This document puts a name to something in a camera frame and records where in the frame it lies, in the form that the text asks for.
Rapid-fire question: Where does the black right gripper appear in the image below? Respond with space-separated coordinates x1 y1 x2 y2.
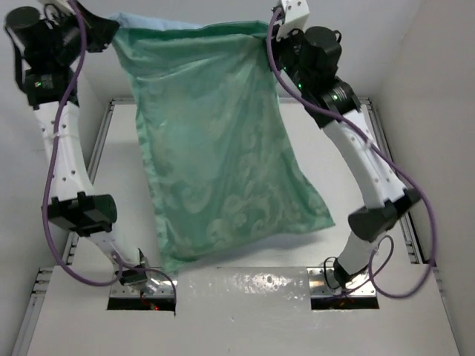
264 19 311 93

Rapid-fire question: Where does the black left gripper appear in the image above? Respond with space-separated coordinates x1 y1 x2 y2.
52 1 119 66

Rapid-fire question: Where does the blue and green pillowcase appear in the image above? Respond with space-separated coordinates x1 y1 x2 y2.
113 13 334 271

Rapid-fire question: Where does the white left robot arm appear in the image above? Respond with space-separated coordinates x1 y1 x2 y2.
4 1 149 291

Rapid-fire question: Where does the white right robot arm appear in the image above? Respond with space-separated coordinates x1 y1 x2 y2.
266 27 421 288

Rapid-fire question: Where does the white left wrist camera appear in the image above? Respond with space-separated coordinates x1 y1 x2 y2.
38 0 80 16

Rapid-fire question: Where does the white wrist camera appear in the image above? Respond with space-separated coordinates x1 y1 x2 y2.
272 0 310 41
38 0 80 16

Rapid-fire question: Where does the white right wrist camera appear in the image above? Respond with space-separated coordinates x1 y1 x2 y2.
272 0 310 41

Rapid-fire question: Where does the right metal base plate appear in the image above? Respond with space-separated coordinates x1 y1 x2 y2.
307 266 377 300

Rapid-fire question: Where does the metal base plate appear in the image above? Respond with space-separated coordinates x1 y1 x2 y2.
307 266 377 300
109 268 177 298

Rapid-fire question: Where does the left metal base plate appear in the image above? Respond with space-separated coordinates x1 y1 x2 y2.
109 268 177 298

